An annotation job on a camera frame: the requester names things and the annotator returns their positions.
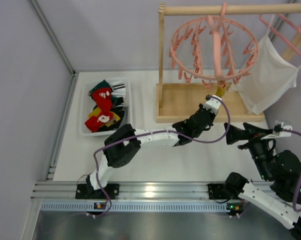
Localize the yellow bear pattern sock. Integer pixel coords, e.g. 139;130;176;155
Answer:
215;84;226;98

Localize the red sock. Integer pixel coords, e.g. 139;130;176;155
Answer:
92;87;113;113
84;111;114;133

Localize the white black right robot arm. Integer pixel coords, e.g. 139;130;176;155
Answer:
223;120;301;240

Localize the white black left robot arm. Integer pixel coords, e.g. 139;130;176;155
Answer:
86;99;221;192

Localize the pink round clip hanger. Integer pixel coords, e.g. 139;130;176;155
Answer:
158;2;259;89

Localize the pink clothes hanger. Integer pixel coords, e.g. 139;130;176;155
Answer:
258;13;301;62

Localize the wooden clothes rack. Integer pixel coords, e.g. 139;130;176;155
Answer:
156;3;301;123

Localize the black sock in basket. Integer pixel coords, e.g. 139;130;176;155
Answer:
98;97;128;132

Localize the white black striped sock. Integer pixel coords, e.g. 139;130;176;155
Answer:
110;80;127;98

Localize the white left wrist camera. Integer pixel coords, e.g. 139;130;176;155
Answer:
203;95;223;115

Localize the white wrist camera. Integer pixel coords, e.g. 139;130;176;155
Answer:
203;95;223;115
261;120;293;140

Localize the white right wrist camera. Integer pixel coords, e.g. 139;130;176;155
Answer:
261;120;293;140

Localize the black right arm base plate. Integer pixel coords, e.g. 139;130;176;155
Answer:
207;183;240;200

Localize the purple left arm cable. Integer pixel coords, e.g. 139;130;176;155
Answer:
93;96;231;216

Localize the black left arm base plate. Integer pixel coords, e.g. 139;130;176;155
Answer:
75;183;120;200

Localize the aluminium mounting rail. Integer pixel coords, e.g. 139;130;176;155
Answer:
30;181;289;201

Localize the white slotted cable duct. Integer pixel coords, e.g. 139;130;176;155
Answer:
41;201;243;213

